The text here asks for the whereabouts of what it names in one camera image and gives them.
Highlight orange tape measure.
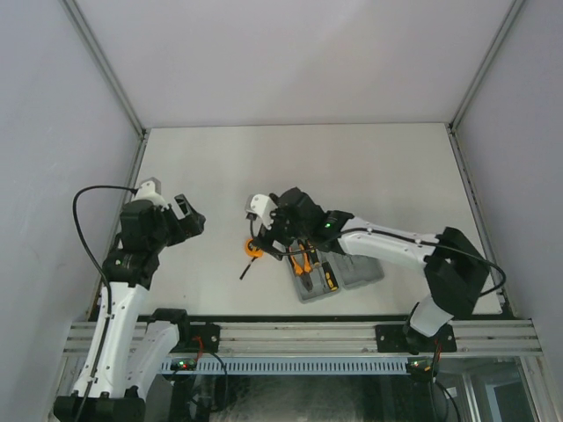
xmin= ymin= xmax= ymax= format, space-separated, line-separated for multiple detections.
xmin=239 ymin=238 xmax=264 ymax=280

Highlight orange black pliers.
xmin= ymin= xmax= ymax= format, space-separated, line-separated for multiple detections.
xmin=289 ymin=240 xmax=318 ymax=293

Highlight short yellow black screwdriver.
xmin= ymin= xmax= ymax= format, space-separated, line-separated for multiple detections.
xmin=322 ymin=262 xmax=339 ymax=291

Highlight grey plastic tool case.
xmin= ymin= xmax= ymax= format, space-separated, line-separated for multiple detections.
xmin=285 ymin=242 xmax=384 ymax=303

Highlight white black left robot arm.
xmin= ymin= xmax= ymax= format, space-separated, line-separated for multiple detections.
xmin=53 ymin=189 xmax=206 ymax=421

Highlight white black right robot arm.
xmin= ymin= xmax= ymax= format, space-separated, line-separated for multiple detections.
xmin=245 ymin=187 xmax=490 ymax=353

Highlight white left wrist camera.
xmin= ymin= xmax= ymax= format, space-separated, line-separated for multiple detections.
xmin=132 ymin=177 xmax=170 ymax=209

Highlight black right camera cable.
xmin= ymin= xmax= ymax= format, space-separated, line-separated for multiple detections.
xmin=249 ymin=217 xmax=507 ymax=300

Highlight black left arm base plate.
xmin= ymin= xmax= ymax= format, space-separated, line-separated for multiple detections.
xmin=172 ymin=323 xmax=221 ymax=353

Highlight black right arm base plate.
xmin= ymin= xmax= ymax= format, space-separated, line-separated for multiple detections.
xmin=375 ymin=324 xmax=457 ymax=355

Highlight grey slotted cable duct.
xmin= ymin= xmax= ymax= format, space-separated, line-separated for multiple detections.
xmin=159 ymin=355 xmax=409 ymax=375

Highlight left aluminium frame post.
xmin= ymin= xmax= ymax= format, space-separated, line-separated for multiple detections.
xmin=59 ymin=0 xmax=146 ymax=140

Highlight aluminium frame post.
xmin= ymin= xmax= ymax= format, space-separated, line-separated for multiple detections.
xmin=59 ymin=0 xmax=146 ymax=140
xmin=449 ymin=0 xmax=528 ymax=132

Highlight aluminium front rail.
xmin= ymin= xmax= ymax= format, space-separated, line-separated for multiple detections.
xmin=61 ymin=319 xmax=543 ymax=357

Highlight right aluminium frame post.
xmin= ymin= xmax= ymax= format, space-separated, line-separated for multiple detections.
xmin=449 ymin=0 xmax=528 ymax=132

